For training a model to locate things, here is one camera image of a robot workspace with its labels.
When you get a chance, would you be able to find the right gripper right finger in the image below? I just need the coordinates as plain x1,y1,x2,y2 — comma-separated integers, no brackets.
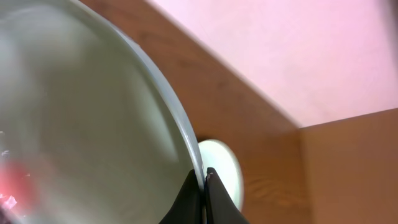
205,167,249,224

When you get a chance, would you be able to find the light blue plate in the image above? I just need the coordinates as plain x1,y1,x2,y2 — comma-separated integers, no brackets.
198,139,244,212
1,1,205,224

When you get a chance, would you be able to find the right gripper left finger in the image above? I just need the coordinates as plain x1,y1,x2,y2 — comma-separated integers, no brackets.
159,170,203,224

